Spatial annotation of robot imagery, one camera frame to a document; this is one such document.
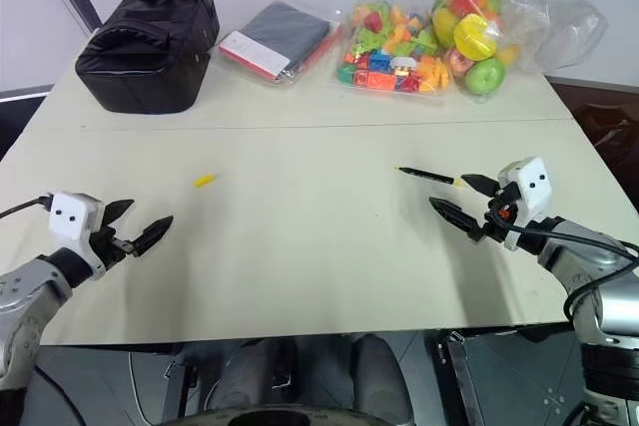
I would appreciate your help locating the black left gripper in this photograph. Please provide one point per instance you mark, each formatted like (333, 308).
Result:
(111, 249)

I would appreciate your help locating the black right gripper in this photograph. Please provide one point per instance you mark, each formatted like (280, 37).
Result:
(500, 221)

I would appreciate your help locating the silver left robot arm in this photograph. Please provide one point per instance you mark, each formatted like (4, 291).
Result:
(22, 303)

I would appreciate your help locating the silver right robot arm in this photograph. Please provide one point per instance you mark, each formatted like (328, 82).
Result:
(614, 306)

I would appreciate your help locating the black pen with yellow tip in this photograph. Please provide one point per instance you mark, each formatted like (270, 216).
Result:
(428, 175)

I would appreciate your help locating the yellow pen cap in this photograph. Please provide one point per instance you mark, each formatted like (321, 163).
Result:
(203, 180)

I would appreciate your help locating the green toy apple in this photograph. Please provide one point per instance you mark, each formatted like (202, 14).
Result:
(484, 76)

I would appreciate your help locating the pink toy fruit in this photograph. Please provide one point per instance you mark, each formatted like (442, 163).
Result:
(459, 63)

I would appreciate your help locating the dark chair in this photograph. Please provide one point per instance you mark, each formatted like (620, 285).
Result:
(611, 136)

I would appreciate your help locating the dark furniture beside table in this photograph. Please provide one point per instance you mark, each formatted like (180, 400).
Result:
(20, 117)

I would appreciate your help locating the yellow toy fruit with band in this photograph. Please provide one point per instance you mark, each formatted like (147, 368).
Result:
(474, 37)

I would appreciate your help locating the clear bag of colourful blocks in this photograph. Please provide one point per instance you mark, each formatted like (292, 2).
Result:
(394, 52)

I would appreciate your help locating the black fabric carry bag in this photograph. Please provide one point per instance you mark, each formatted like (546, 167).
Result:
(145, 52)

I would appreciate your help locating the clear plastic bag of toy fruit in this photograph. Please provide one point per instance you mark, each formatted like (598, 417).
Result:
(544, 22)

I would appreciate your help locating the grey rounded robot leg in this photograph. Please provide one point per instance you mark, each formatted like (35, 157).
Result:
(382, 376)
(249, 381)

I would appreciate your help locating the clear pouch with dark cloth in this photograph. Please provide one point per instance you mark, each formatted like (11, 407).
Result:
(284, 34)

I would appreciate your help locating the dark rounded robot torso edge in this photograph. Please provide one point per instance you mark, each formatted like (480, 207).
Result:
(279, 417)

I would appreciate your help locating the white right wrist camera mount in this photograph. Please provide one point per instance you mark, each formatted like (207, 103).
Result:
(530, 189)

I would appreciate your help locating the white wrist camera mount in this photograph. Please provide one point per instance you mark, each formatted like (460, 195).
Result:
(530, 189)
(75, 224)

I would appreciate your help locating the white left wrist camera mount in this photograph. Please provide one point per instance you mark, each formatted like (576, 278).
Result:
(75, 224)

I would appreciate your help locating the grey panel with black frame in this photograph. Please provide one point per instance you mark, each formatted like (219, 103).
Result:
(519, 381)

